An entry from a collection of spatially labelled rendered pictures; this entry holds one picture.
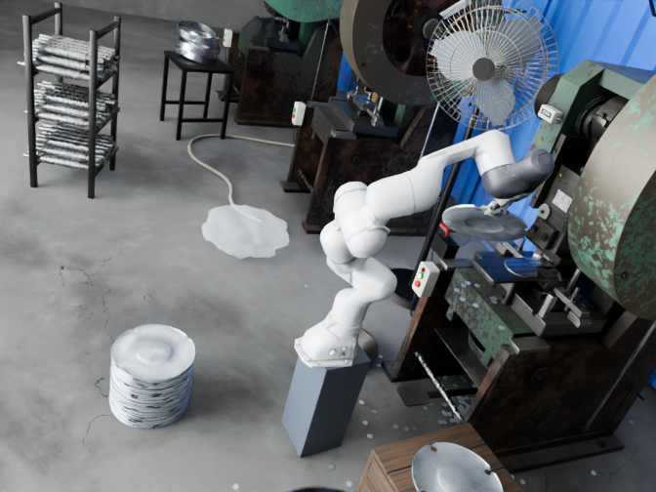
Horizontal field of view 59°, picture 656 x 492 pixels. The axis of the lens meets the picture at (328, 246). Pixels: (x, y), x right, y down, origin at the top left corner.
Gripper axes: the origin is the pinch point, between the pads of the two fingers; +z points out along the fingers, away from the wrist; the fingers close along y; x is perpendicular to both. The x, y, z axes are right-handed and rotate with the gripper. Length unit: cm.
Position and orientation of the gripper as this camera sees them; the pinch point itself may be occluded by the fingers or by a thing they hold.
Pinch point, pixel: (493, 208)
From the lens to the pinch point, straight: 192.0
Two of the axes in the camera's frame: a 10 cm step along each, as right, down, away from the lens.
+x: -9.6, -2.7, 0.2
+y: 2.6, -9.3, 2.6
